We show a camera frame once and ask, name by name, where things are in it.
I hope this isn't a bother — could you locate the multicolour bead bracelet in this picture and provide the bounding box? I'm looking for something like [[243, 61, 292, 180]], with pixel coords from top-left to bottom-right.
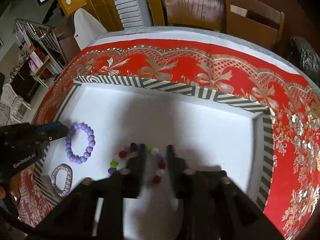
[[107, 142, 167, 185]]

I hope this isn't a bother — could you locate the purple bead bracelet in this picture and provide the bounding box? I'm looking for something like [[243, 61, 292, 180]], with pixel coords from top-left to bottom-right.
[[65, 122, 96, 165]]

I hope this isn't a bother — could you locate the silver braided bracelet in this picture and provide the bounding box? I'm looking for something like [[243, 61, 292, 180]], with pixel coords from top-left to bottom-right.
[[50, 164, 73, 197]]

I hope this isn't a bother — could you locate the striped white tray box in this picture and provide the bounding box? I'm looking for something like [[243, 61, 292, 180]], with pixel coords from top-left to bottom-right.
[[32, 74, 276, 212]]

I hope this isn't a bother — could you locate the metal rack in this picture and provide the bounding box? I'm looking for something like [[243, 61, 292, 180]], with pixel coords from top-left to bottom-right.
[[12, 19, 67, 74]]

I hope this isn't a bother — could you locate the white ironing board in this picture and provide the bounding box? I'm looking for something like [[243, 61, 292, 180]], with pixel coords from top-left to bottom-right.
[[74, 8, 107, 50]]

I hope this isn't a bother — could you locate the red gold floral tablecloth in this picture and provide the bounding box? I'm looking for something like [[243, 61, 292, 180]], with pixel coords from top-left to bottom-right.
[[34, 38, 319, 239]]

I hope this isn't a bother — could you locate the white louvered door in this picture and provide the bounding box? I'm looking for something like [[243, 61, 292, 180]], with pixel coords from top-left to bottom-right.
[[113, 0, 143, 29]]

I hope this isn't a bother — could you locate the black plastic bag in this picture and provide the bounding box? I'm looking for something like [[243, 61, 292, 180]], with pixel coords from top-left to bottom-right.
[[289, 36, 320, 86]]

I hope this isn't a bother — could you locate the wooden chair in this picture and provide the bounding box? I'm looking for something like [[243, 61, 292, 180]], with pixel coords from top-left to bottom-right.
[[164, 0, 285, 50]]

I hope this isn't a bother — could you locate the round dark wooden table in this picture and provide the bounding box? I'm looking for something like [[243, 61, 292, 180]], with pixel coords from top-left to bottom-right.
[[257, 0, 319, 50]]

